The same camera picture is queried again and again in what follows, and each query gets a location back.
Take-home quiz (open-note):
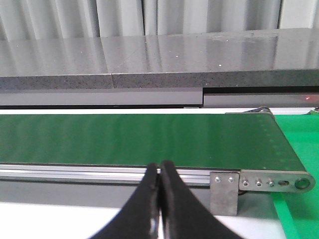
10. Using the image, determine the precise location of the steel conveyor support bracket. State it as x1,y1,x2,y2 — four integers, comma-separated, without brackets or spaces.
210,171,239,216

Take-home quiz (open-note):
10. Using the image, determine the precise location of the grey stone slab bench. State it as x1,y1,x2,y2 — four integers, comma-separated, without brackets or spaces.
0,28,319,91

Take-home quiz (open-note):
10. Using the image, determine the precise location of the grey panel under bench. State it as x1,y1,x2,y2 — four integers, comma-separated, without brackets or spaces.
0,86,319,109

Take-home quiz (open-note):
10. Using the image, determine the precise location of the aluminium conveyor frame rail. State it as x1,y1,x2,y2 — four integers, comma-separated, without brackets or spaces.
0,163,212,187

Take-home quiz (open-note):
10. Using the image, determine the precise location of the white pleated curtain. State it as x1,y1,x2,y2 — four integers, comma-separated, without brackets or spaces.
0,0,319,41

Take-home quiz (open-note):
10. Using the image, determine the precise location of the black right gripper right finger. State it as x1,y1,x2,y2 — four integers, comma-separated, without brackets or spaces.
159,160,240,239

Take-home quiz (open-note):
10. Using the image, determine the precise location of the green conveyor belt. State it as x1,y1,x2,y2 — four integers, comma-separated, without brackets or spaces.
0,113,304,171

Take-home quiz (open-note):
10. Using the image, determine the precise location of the bright green mat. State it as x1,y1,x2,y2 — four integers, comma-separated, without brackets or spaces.
271,115,319,239

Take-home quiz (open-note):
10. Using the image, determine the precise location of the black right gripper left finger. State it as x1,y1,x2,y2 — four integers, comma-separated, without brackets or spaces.
92,163,160,239

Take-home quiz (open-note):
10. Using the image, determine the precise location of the steel conveyor end plate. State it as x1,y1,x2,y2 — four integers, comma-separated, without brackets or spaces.
239,170,316,193

